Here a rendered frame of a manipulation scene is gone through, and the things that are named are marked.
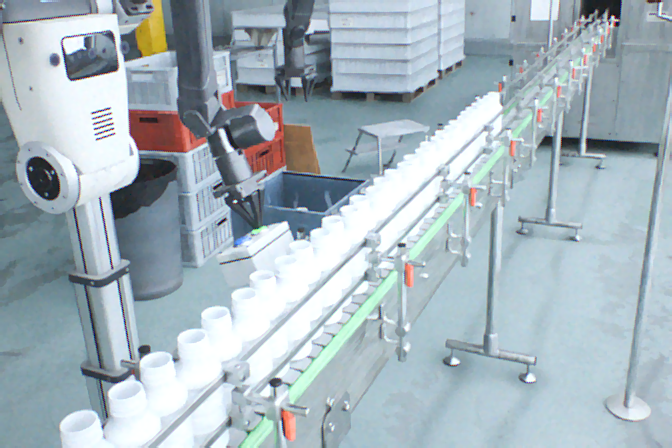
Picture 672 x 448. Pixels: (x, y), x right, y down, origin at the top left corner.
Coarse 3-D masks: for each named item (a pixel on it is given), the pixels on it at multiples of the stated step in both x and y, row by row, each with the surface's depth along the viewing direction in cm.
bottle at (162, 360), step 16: (160, 352) 79; (144, 368) 77; (160, 368) 76; (144, 384) 77; (160, 384) 77; (176, 384) 79; (160, 400) 77; (176, 400) 78; (160, 416) 77; (176, 432) 79; (192, 432) 82
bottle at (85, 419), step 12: (72, 420) 69; (84, 420) 70; (96, 420) 68; (72, 432) 66; (84, 432) 67; (96, 432) 68; (72, 444) 67; (84, 444) 67; (96, 444) 68; (108, 444) 70
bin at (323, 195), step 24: (264, 192) 210; (288, 192) 221; (312, 192) 217; (336, 192) 213; (360, 192) 202; (240, 216) 194; (264, 216) 190; (288, 216) 186; (312, 216) 183; (336, 216) 185
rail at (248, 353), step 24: (552, 48) 344; (312, 288) 104; (288, 312) 98; (264, 336) 92; (312, 336) 106; (240, 360) 87; (288, 360) 100; (216, 384) 83; (264, 384) 94; (192, 408) 79; (168, 432) 75; (216, 432) 84
